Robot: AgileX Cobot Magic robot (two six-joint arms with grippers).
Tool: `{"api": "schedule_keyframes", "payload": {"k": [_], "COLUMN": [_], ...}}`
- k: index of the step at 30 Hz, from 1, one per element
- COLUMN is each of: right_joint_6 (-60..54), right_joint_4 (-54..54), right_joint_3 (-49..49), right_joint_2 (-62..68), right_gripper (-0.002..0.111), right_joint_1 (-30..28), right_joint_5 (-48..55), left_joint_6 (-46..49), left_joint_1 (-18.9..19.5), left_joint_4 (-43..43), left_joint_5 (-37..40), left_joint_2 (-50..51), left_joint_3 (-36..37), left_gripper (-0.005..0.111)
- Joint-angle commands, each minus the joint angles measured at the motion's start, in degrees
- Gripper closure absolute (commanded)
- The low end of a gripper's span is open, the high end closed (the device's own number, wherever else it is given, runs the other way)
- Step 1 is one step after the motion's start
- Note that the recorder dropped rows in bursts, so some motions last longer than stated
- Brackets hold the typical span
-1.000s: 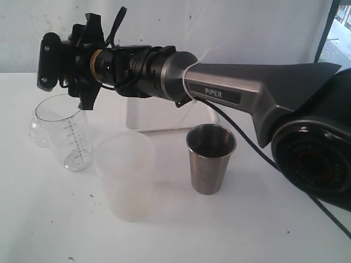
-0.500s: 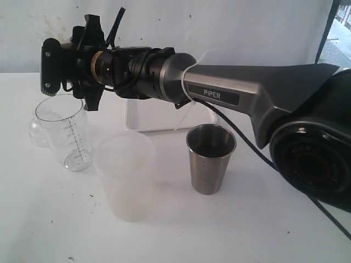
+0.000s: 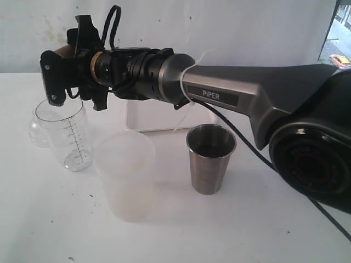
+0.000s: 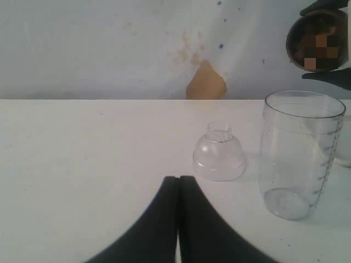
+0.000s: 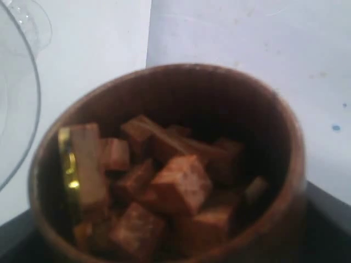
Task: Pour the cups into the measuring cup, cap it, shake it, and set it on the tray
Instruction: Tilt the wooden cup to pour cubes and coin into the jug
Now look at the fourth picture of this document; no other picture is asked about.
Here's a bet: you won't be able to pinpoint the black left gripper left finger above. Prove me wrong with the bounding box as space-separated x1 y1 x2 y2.
88 176 180 262

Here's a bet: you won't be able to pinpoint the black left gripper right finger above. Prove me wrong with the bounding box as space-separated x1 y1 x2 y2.
178 176 275 263

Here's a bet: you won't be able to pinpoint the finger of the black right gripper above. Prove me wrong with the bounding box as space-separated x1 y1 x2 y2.
302 67 351 90
299 0 349 16

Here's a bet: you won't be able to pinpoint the brown wooden bowl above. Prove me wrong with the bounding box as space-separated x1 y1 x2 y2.
286 9 348 73

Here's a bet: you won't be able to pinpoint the brown chocolate pieces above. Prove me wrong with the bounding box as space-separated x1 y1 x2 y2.
293 19 339 72

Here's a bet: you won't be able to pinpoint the clear plastic shaker cup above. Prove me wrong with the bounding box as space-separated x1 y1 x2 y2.
258 90 346 220

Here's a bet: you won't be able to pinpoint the clear dome shaker lid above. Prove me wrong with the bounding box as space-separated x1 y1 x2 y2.
193 121 246 182

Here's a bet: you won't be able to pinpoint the translucent plastic container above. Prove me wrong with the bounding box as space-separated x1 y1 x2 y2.
334 114 351 167

